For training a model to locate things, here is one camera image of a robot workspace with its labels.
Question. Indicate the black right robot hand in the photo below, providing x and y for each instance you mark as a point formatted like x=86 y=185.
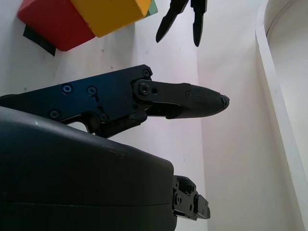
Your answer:
x=72 y=180

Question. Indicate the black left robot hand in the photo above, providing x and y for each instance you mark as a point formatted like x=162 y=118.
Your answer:
x=198 y=24

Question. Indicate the green wooden block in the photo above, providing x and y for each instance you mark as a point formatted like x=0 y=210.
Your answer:
x=152 y=9

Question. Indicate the yellow wooden block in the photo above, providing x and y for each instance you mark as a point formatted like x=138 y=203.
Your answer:
x=110 y=14

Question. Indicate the red wooden block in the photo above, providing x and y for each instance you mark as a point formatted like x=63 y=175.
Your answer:
x=55 y=26

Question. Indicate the black tape strip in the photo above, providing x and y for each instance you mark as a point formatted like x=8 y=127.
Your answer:
x=38 y=39

